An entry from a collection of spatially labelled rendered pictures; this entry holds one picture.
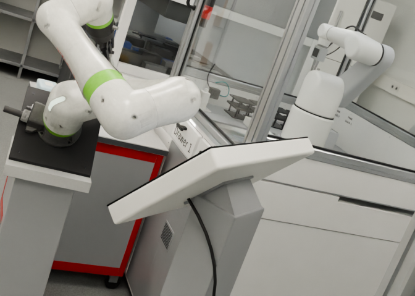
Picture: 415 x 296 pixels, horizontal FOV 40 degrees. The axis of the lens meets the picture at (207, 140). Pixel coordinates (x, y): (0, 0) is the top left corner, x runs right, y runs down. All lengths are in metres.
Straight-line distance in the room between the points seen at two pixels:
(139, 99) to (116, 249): 1.38
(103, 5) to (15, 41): 4.78
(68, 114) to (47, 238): 0.50
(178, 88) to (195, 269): 0.46
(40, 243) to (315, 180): 0.99
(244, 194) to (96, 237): 1.36
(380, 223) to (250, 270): 0.55
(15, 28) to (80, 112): 4.71
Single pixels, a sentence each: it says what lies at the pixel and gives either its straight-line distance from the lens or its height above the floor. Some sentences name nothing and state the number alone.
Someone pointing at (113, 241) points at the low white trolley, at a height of 0.27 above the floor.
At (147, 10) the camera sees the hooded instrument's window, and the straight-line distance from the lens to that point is 3.08.
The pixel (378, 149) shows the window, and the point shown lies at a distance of 2.17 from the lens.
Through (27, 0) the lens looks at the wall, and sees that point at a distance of 6.40.
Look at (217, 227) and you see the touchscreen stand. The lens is 1.35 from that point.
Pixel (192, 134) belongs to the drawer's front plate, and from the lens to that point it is 2.31.
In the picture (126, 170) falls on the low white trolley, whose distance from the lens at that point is 2.52.
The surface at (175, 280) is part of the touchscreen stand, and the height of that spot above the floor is 0.79.
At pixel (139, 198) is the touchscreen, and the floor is 1.02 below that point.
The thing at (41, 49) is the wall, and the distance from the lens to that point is 6.47.
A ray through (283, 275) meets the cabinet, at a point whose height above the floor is 0.59.
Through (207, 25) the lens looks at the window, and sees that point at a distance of 2.57.
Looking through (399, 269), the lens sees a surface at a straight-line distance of 0.76.
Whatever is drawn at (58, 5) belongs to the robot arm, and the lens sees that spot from 1.71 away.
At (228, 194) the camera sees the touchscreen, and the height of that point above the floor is 1.06.
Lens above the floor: 1.49
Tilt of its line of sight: 15 degrees down
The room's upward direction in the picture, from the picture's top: 20 degrees clockwise
